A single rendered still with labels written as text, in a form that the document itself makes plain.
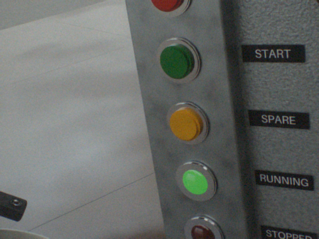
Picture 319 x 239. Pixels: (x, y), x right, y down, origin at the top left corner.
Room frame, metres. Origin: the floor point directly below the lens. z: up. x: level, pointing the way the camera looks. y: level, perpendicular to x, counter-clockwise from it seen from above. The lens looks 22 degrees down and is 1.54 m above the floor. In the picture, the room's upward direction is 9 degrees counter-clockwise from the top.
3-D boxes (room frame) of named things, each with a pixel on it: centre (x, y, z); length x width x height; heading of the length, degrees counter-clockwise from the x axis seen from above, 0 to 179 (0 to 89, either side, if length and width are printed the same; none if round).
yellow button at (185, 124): (0.45, -0.02, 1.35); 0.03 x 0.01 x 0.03; 57
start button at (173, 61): (0.45, -0.02, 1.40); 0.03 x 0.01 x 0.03; 57
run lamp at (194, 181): (0.45, -0.02, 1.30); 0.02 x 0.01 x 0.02; 57
